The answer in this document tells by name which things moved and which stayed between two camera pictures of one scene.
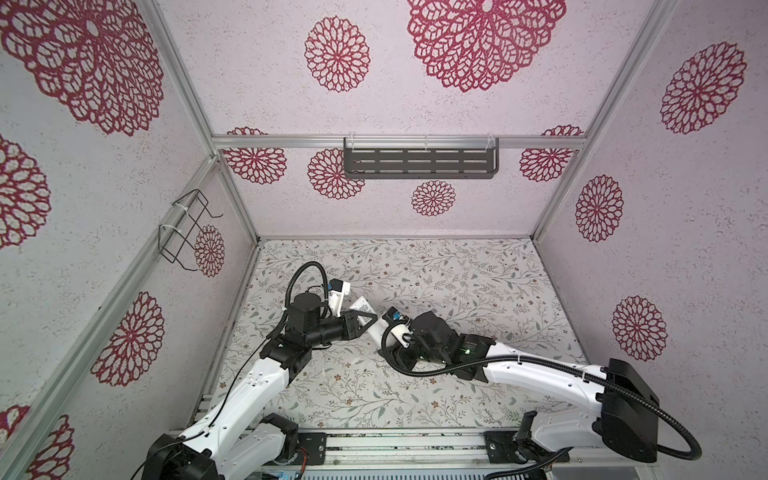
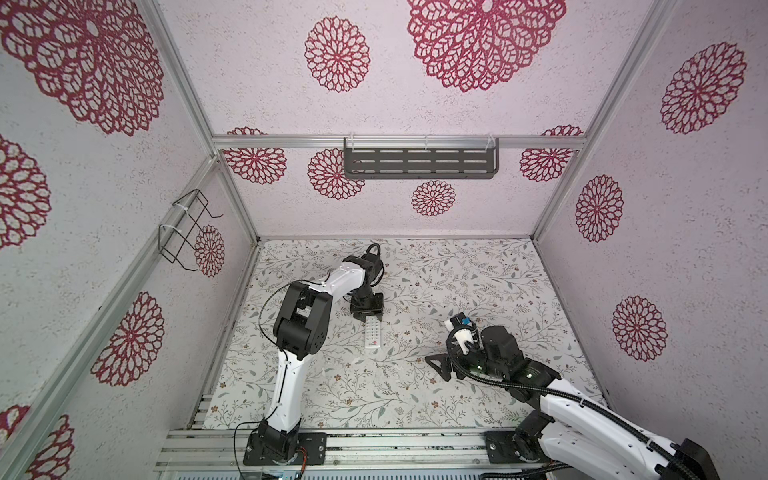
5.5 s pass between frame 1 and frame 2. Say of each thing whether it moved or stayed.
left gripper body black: moved
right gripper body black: moved
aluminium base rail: stayed
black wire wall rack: stayed
